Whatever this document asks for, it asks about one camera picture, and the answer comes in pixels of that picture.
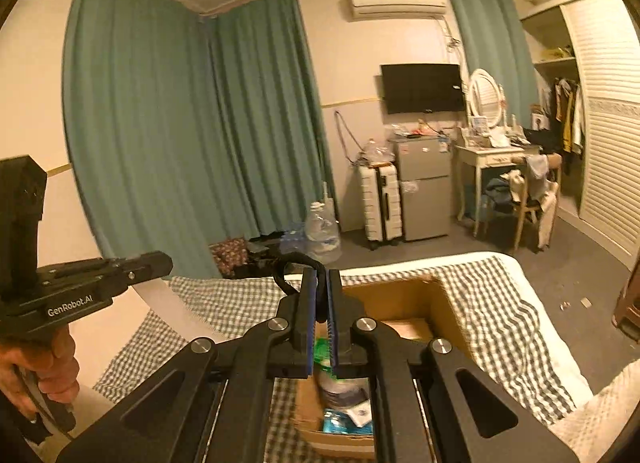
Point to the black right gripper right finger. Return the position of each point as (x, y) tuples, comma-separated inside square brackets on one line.
[(499, 429)]

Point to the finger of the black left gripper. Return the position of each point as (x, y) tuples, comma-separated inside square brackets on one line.
[(142, 268)]

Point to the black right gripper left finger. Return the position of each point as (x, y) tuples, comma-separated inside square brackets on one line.
[(211, 401)]

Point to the teal blister pill pack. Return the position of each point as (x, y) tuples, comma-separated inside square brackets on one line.
[(339, 422)]

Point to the left hand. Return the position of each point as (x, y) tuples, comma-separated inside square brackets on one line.
[(54, 365)]

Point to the white tape roll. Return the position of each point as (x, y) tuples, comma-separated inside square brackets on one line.
[(340, 394)]

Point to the cardboard storage box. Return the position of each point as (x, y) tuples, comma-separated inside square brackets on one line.
[(417, 404)]

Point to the patterned brown bag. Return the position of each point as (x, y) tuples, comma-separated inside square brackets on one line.
[(230, 256)]

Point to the large clear water bottle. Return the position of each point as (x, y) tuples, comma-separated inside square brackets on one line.
[(322, 235)]

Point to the white suitcase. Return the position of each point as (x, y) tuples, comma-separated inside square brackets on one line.
[(381, 204)]

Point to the grey white checkered cloth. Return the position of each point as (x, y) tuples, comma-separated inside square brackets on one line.
[(482, 302)]

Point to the large green curtain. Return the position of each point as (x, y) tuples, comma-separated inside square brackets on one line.
[(184, 131)]

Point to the grey mini fridge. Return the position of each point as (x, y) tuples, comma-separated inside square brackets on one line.
[(424, 172)]

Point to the white dressing table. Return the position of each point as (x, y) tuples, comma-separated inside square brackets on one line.
[(480, 160)]

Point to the wooden chair with clothes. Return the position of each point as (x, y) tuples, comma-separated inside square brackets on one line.
[(535, 183)]

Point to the oval vanity mirror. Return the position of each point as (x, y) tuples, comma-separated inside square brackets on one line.
[(485, 98)]

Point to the green window curtain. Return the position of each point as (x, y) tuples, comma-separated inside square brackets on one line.
[(494, 40)]

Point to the white air conditioner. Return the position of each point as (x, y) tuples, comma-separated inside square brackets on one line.
[(384, 9)]

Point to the white louvered wardrobe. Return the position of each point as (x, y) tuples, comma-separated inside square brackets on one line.
[(595, 43)]

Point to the black wall television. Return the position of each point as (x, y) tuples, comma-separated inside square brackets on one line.
[(422, 88)]

